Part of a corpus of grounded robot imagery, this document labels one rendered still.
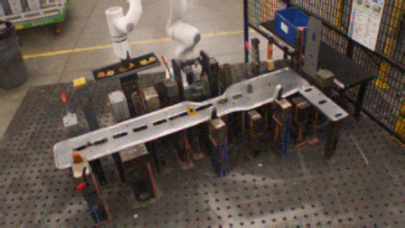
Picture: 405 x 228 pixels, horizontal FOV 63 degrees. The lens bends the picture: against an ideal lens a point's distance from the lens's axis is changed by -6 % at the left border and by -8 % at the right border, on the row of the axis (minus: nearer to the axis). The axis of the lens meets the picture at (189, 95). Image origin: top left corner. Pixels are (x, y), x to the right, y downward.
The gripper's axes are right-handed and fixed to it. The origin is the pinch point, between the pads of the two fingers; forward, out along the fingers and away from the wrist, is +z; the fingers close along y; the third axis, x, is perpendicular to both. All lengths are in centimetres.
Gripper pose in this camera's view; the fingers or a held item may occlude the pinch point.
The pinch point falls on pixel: (126, 63)
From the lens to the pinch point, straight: 193.0
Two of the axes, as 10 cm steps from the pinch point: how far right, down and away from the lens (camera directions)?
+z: 1.0, 8.0, 5.9
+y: 6.7, 3.9, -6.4
